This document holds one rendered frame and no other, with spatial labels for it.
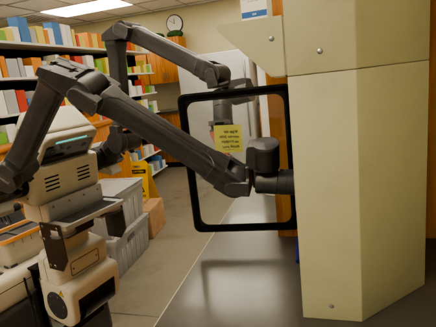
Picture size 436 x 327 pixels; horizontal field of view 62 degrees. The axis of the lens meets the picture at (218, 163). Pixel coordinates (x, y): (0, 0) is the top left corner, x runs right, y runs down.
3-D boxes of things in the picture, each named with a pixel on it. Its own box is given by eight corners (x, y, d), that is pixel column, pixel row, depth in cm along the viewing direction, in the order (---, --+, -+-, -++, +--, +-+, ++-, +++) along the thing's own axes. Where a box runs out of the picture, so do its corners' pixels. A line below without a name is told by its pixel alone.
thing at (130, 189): (150, 211, 325) (144, 176, 318) (114, 242, 269) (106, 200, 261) (109, 211, 337) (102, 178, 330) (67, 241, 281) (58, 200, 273)
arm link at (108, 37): (117, 26, 132) (95, 23, 124) (145, 22, 125) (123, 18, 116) (128, 148, 141) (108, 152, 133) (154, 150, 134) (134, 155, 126)
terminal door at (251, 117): (301, 230, 100) (292, 82, 91) (194, 232, 107) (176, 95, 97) (301, 228, 101) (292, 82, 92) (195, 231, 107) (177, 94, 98)
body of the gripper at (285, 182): (313, 162, 83) (280, 161, 85) (313, 175, 73) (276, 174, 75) (312, 189, 85) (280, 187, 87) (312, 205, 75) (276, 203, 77)
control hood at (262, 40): (298, 73, 92) (295, 32, 89) (287, 76, 62) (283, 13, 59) (253, 78, 95) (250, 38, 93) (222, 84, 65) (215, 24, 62)
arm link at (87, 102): (89, 84, 85) (63, 102, 76) (96, 65, 82) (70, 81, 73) (242, 180, 90) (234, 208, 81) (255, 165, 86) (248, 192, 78)
